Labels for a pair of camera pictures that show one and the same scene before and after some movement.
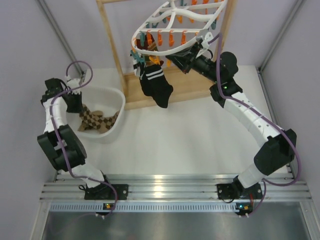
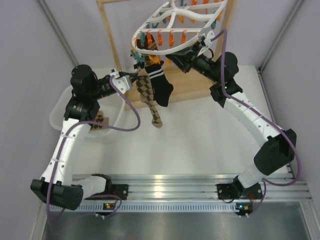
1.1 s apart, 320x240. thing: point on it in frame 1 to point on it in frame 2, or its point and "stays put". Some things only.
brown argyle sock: (94, 120) to (145, 87)
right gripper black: (180, 59) stays put
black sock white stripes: (154, 84) stays put
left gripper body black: (74, 103) to (102, 87)
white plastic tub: (102, 111) stays put
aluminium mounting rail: (285, 191) stays put
